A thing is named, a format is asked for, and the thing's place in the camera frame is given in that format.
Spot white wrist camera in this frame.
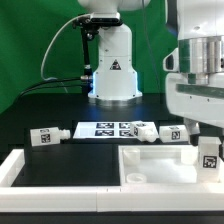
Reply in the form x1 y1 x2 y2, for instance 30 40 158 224
163 48 179 72

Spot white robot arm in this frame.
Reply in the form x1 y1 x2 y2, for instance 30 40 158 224
78 0 224 139

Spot white U-shaped obstacle wall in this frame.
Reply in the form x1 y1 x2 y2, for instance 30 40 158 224
0 149 224 212

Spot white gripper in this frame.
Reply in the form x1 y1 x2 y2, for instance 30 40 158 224
165 73 224 146

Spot white marker sheet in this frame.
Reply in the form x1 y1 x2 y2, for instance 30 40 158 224
73 121 136 139

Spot white square tabletop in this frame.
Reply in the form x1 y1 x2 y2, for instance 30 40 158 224
119 145 224 184

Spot black base cables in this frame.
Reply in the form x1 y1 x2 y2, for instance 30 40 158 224
18 75 94 98

